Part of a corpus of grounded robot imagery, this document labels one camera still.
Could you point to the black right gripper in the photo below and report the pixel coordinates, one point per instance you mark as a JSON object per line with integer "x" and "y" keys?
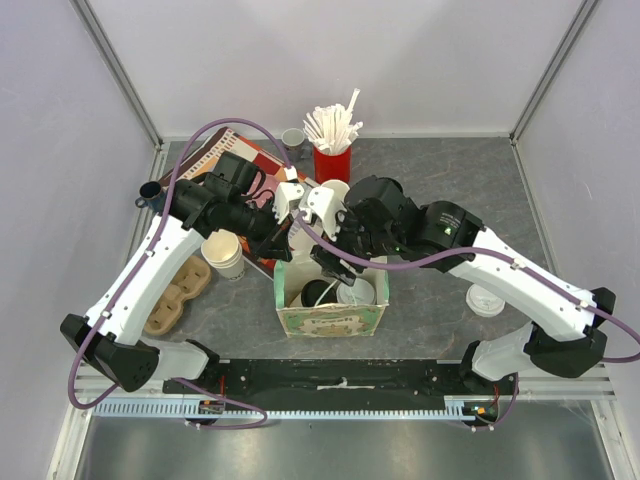
{"x": 339, "y": 257}

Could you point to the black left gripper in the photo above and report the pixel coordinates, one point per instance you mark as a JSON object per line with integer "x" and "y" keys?
{"x": 275, "y": 242}

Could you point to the green patterned paper bag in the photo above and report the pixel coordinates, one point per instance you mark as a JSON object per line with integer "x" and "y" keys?
{"x": 328, "y": 320}

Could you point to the stack of white paper cups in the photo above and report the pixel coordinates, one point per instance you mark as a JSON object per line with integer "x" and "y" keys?
{"x": 223, "y": 251}

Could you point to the black coffee cup lid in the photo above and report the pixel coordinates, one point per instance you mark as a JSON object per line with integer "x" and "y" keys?
{"x": 318, "y": 292}

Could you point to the white coffee cup lid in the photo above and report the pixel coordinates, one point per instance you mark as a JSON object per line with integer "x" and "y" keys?
{"x": 360, "y": 293}

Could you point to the stack of white lids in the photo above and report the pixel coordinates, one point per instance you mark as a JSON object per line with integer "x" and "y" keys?
{"x": 483, "y": 303}

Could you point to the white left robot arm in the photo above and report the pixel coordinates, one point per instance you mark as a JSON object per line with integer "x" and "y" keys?
{"x": 108, "y": 335}

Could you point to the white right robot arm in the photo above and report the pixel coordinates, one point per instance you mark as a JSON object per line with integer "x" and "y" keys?
{"x": 563, "y": 337}

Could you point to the light blue ceramic mug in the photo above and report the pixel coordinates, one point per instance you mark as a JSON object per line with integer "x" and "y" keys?
{"x": 339, "y": 187}

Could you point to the colourful patchwork placemat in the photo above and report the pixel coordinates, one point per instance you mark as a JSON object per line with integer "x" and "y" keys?
{"x": 204, "y": 158}

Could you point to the red straw holder cup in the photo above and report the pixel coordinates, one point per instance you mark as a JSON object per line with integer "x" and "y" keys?
{"x": 332, "y": 167}

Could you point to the cardboard cup carrier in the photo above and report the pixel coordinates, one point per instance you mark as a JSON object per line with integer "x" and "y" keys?
{"x": 188, "y": 283}

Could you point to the grey ceramic mug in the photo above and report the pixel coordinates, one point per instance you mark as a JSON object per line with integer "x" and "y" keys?
{"x": 296, "y": 145}

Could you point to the bundle of white straws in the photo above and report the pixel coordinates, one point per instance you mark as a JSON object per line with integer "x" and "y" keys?
{"x": 331, "y": 129}

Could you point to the dark blue ceramic mug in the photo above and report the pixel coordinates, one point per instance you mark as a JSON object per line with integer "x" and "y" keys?
{"x": 152, "y": 195}

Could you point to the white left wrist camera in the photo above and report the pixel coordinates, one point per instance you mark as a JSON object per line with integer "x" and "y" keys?
{"x": 287, "y": 197}

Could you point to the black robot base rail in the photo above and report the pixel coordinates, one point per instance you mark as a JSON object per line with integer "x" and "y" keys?
{"x": 246, "y": 378}

